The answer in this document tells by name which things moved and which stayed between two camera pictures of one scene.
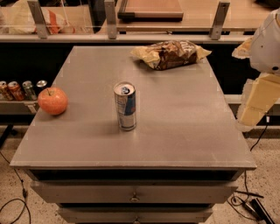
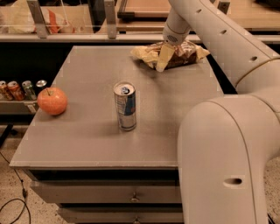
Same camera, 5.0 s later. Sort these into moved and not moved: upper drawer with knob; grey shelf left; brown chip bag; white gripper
Moved: white gripper
Not moved: brown chip bag; grey shelf left; upper drawer with knob
